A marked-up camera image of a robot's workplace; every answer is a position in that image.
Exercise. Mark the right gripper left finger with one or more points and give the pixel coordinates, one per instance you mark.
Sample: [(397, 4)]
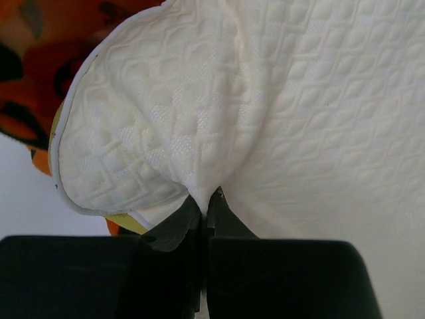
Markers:
[(170, 233)]

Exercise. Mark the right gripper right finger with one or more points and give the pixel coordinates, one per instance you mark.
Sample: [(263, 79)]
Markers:
[(220, 220)]

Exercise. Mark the cream white pillow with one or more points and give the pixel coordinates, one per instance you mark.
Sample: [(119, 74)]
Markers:
[(309, 115)]

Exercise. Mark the orange patterned pillowcase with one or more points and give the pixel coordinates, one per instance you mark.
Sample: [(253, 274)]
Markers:
[(43, 44)]

